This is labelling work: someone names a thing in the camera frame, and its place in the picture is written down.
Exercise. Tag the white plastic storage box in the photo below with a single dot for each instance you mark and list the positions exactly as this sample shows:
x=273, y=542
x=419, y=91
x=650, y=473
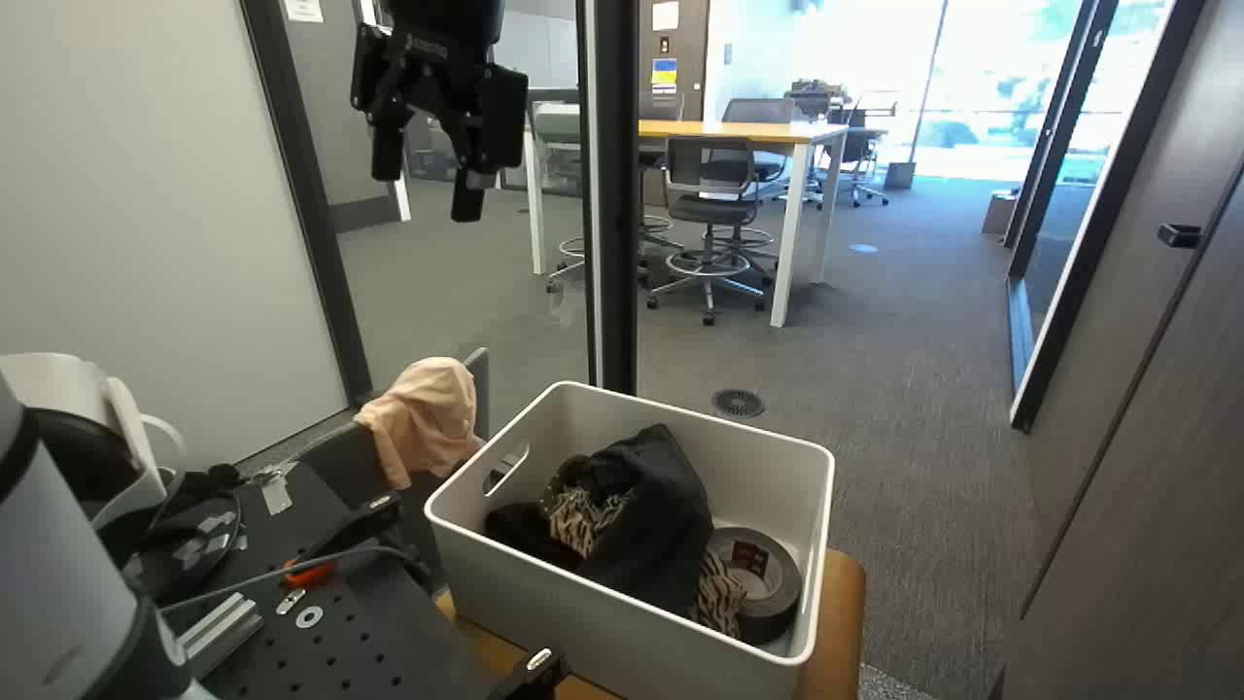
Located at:
x=571, y=625

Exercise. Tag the black perforated table plate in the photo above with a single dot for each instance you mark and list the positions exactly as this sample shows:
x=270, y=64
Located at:
x=353, y=646

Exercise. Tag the black glass wall post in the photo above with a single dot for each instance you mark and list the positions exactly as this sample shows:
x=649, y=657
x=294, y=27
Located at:
x=304, y=219
x=610, y=259

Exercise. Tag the wooden desk with white legs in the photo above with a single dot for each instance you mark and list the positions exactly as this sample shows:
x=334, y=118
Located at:
x=724, y=128

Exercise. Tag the leopard print cloth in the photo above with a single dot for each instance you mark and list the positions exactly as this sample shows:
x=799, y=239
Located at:
x=571, y=519

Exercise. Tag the beige crumpled cloth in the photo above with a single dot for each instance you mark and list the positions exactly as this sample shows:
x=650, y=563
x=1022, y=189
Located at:
x=345, y=469

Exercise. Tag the white paper tag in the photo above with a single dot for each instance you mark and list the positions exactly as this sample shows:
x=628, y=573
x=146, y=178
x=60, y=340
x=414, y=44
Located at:
x=278, y=491

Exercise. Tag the peach cloth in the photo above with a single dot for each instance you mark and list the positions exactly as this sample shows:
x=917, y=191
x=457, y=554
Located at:
x=414, y=421

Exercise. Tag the dark brown cloth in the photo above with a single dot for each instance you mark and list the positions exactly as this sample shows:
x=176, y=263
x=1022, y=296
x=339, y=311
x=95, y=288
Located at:
x=513, y=525

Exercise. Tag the round floor outlet cover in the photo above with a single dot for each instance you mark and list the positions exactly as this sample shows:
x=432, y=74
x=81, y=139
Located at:
x=741, y=402

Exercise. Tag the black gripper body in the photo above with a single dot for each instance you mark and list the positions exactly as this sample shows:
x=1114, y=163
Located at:
x=443, y=80

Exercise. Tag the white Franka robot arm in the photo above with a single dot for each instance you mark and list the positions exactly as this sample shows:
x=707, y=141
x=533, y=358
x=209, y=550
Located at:
x=54, y=583

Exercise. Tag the black office chair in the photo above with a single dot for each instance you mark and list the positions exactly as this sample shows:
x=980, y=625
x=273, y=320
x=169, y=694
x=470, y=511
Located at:
x=851, y=139

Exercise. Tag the grey duct tape roll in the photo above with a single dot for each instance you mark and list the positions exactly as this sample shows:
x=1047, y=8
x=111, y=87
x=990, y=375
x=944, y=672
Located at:
x=769, y=557

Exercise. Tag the grey swivel office chair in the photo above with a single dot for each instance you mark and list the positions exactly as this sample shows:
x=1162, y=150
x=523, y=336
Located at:
x=710, y=195

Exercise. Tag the white metal bracket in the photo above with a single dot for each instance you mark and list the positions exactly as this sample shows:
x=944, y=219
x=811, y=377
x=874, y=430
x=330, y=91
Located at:
x=217, y=626

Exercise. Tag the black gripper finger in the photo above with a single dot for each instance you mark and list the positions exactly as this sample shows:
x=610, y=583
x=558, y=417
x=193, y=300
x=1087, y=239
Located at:
x=391, y=150
x=474, y=191

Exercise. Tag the grey office chair backrest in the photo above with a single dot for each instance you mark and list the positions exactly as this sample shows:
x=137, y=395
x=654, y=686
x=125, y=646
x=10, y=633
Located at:
x=764, y=110

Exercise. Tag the black cloth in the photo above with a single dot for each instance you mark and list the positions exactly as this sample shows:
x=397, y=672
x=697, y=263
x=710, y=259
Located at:
x=649, y=506

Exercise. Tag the blue and yellow poster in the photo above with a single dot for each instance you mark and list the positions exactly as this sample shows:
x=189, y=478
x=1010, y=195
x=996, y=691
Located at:
x=664, y=74

